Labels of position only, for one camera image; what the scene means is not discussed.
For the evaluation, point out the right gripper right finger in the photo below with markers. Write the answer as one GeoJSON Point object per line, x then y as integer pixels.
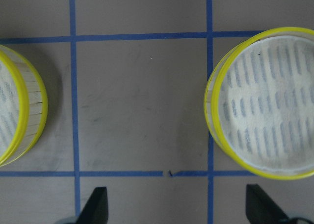
{"type": "Point", "coordinates": [261, 209]}

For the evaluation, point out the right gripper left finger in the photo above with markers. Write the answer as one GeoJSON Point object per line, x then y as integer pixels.
{"type": "Point", "coordinates": [96, 209]}

